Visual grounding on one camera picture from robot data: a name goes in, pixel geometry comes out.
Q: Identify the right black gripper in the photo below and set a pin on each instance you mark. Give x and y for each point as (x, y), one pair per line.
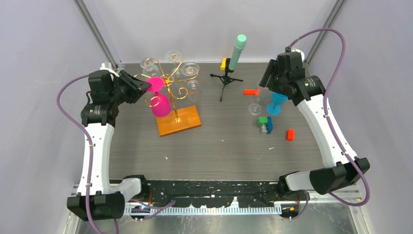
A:
(269, 71)

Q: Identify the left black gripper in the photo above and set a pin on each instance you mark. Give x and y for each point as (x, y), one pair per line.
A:
(134, 85)

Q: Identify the pink plastic wine glass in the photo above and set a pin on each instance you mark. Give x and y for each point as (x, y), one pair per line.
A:
(159, 103)

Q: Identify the blue plastic wine glass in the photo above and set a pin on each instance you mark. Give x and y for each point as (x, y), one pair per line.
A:
(274, 108)

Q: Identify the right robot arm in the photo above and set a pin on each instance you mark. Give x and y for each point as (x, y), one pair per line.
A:
(306, 146)

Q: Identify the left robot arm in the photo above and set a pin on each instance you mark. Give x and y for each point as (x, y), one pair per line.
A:
(95, 199)

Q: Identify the orange wooden rack base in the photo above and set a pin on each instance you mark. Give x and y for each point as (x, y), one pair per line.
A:
(188, 118)

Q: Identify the orange flat block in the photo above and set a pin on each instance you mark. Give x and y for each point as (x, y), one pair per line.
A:
(251, 92)

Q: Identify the mint green microphone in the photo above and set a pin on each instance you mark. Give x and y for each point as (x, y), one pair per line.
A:
(239, 45)

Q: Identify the yellow small block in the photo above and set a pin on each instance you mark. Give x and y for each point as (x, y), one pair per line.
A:
(223, 64)

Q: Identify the stacked lego brick block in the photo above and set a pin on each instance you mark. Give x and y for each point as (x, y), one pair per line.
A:
(265, 124)

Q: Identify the red small block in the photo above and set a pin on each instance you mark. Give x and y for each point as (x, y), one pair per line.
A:
(290, 134)

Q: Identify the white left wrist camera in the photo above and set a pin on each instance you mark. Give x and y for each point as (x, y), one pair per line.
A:
(108, 66)

